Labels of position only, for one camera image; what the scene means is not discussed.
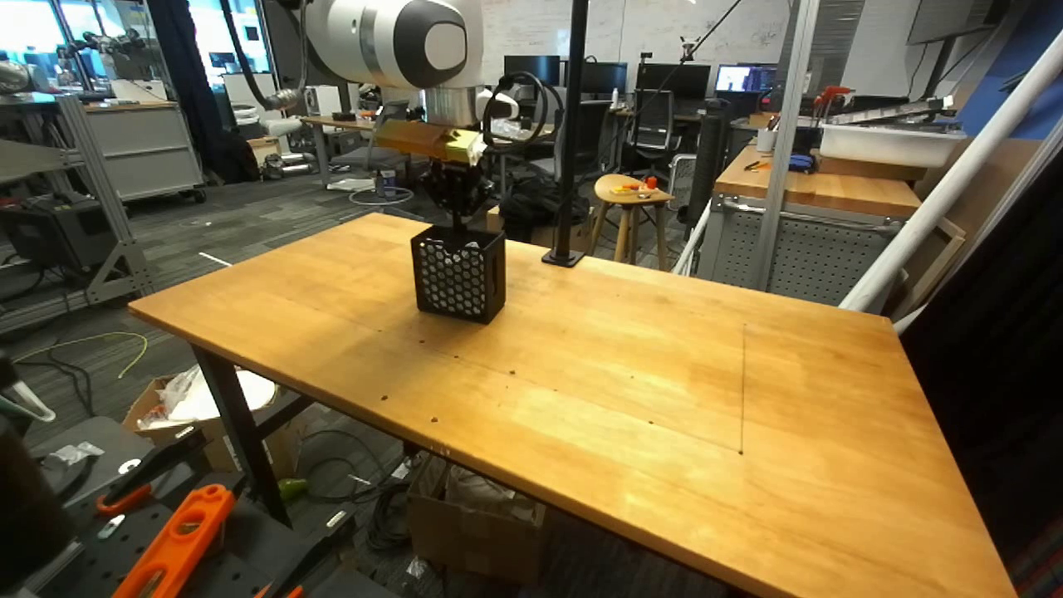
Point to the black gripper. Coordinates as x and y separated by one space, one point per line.
461 188

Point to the black perforated basket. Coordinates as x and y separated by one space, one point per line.
461 282

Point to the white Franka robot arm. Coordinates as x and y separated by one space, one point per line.
376 37

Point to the black pole stand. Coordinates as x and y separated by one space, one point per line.
569 133

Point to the round wooden stool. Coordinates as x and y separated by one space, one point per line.
602 189

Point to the small orange red tool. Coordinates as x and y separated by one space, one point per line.
635 189

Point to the black office chair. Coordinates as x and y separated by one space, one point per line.
654 116

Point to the computer monitor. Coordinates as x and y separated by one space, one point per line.
737 81

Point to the brown cardboard box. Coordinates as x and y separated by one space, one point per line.
475 535

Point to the black column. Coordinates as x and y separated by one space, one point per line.
184 68

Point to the white plastic bag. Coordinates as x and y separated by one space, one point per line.
202 399

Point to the grey cabinet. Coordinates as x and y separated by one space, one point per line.
145 153

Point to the grey perforated panel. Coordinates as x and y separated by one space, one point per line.
818 254

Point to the wooden top workbench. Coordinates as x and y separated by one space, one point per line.
818 183

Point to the orange tool on floor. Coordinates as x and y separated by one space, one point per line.
179 542

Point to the grey metal shelf rack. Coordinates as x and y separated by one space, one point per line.
36 162

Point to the white slanted beam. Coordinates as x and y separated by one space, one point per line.
952 181

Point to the tan green wrist camera box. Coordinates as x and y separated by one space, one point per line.
427 141

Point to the white vertical post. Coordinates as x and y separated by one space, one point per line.
788 133

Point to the blue wall panel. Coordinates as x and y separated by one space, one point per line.
1002 55

